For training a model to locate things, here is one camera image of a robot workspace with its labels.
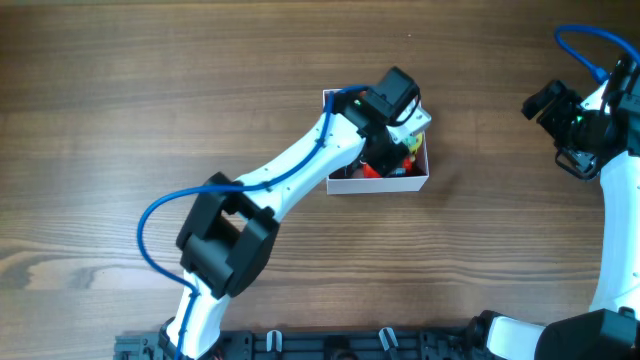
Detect red toy fire truck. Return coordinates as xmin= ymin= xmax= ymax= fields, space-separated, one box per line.
xmin=361 ymin=155 xmax=416 ymax=178

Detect yellow wooden rattle drum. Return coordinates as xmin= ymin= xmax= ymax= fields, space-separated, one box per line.
xmin=403 ymin=132 xmax=424 ymax=154

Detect pink cardboard box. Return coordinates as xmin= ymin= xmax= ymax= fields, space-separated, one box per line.
xmin=321 ymin=115 xmax=429 ymax=195

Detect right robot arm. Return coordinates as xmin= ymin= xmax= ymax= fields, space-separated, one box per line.
xmin=462 ymin=52 xmax=639 ymax=359

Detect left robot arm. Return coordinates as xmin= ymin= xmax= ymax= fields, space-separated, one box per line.
xmin=162 ymin=67 xmax=424 ymax=359

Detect left blue cable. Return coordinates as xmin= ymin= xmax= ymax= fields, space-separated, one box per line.
xmin=136 ymin=83 xmax=371 ymax=360

